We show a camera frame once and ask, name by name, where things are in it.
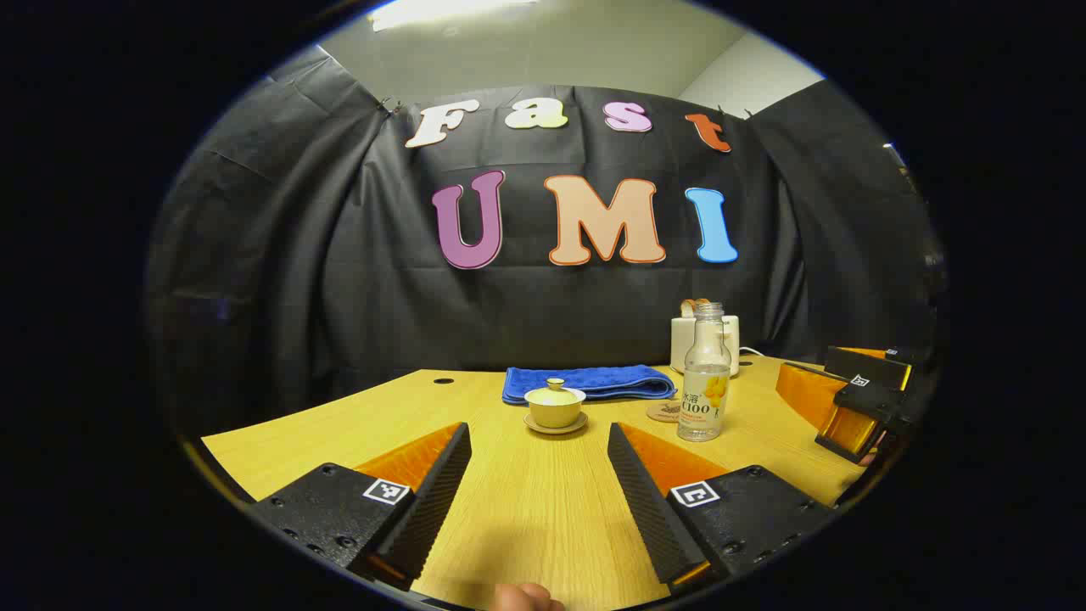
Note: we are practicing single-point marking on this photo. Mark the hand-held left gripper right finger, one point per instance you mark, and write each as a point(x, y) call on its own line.
point(649, 509)

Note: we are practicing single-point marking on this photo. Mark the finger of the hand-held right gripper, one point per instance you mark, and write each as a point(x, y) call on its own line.
point(874, 397)
point(874, 367)

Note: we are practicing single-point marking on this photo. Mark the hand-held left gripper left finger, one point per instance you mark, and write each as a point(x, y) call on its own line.
point(428, 509)

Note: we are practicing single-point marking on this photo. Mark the round wooden coaster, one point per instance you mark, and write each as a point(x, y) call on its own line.
point(660, 412)

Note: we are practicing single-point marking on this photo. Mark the yellow teacup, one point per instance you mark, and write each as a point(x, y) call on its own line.
point(556, 414)

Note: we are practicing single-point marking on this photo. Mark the clear glass water bottle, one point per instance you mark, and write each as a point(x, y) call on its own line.
point(704, 373)

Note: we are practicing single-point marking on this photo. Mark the yellow teacup lid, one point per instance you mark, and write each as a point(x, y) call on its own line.
point(555, 394)

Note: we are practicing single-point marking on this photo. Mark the yellow saucer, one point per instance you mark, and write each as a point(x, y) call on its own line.
point(556, 429)

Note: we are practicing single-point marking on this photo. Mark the blue towel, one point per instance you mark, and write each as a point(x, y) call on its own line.
point(594, 382)

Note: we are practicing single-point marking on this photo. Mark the white toaster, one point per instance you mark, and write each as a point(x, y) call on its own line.
point(679, 344)

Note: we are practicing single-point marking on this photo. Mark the black backdrop cloth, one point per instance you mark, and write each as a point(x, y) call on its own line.
point(339, 280)

